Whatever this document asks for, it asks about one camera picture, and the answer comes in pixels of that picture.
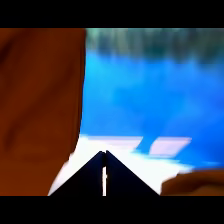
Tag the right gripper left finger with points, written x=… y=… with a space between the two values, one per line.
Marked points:
x=86 y=181

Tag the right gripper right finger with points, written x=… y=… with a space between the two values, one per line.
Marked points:
x=125 y=181

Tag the brown garment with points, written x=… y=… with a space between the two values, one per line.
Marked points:
x=40 y=106

